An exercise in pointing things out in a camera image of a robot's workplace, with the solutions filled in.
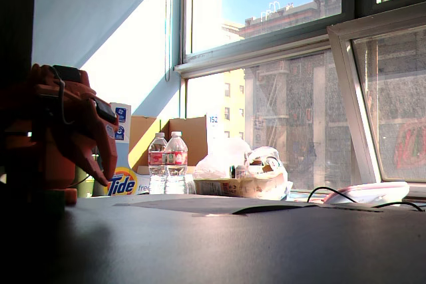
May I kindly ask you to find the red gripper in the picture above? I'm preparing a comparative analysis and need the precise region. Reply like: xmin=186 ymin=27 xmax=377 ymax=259
xmin=62 ymin=77 xmax=120 ymax=188

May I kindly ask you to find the green paper cup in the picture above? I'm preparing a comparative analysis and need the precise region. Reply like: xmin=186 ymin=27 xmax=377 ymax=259
xmin=75 ymin=160 xmax=96 ymax=198

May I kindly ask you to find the Tide detergent cardboard box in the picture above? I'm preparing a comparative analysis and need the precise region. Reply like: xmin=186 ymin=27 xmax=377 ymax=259
xmin=105 ymin=102 xmax=209 ymax=198

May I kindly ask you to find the clear plastic water bottle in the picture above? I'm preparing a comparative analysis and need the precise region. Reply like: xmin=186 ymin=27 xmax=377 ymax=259
xmin=163 ymin=130 xmax=189 ymax=195
xmin=148 ymin=132 xmax=168 ymax=195

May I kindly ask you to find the white numbered label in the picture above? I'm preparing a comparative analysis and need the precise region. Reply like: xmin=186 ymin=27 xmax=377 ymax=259
xmin=205 ymin=110 xmax=223 ymax=139

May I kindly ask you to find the clear plastic bag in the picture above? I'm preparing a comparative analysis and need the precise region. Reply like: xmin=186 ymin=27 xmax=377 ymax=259
xmin=194 ymin=136 xmax=290 ymax=198

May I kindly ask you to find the printed carton tray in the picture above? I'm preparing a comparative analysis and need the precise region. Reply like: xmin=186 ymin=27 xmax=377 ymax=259
xmin=194 ymin=177 xmax=294 ymax=201

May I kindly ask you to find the white framed window screen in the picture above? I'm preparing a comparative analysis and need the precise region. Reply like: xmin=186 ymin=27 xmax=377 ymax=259
xmin=327 ymin=14 xmax=426 ymax=188

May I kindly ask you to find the pink clear pencil case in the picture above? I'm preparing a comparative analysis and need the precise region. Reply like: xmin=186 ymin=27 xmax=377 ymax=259
xmin=321 ymin=180 xmax=411 ymax=206

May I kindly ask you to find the thin dark motor wire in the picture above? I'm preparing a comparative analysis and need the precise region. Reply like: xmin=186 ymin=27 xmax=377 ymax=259
xmin=49 ymin=65 xmax=77 ymax=126

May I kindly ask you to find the black adapter output cable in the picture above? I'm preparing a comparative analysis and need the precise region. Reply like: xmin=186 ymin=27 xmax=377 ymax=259
xmin=306 ymin=186 xmax=424 ymax=213

